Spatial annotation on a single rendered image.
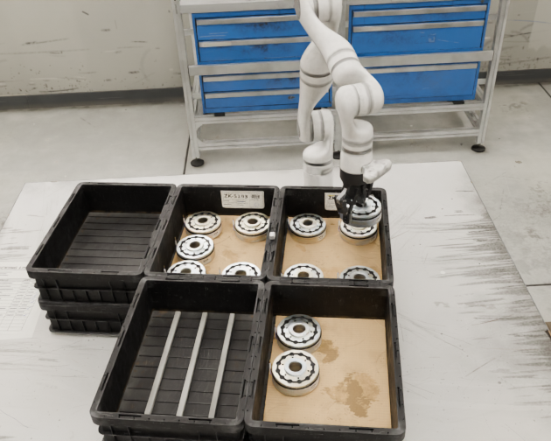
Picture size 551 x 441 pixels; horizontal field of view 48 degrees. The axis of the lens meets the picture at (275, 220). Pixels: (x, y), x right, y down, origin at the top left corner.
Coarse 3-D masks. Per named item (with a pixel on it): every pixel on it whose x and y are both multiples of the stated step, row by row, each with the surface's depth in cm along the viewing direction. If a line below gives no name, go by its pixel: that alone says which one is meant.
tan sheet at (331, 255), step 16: (336, 224) 180; (288, 240) 175; (336, 240) 174; (288, 256) 169; (304, 256) 169; (320, 256) 168; (336, 256) 168; (352, 256) 168; (368, 256) 168; (336, 272) 163
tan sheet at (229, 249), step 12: (228, 216) 185; (228, 228) 180; (180, 240) 177; (216, 240) 176; (228, 240) 176; (240, 240) 176; (264, 240) 175; (216, 252) 172; (228, 252) 171; (240, 252) 171; (252, 252) 171; (216, 264) 168; (228, 264) 167
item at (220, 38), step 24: (192, 24) 319; (216, 24) 319; (240, 24) 319; (264, 24) 320; (288, 24) 320; (216, 48) 327; (240, 48) 327; (264, 48) 328; (288, 48) 328; (264, 72) 335; (288, 72) 336; (216, 96) 342; (240, 96) 342; (264, 96) 344; (288, 96) 344
